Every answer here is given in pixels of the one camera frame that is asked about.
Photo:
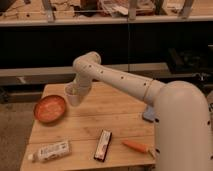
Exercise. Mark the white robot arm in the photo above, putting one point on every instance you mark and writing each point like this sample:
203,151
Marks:
182,126

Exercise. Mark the orange ceramic bowl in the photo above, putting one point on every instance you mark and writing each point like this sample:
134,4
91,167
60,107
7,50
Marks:
50,108

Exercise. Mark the light blue sponge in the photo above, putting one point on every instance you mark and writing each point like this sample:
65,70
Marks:
149,114

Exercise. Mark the orange carrot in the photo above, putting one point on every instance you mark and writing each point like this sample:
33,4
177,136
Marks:
138,147

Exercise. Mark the white plastic bottle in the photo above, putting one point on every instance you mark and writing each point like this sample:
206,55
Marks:
51,152

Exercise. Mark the wooden shelf rail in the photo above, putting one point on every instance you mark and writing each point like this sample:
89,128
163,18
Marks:
104,20

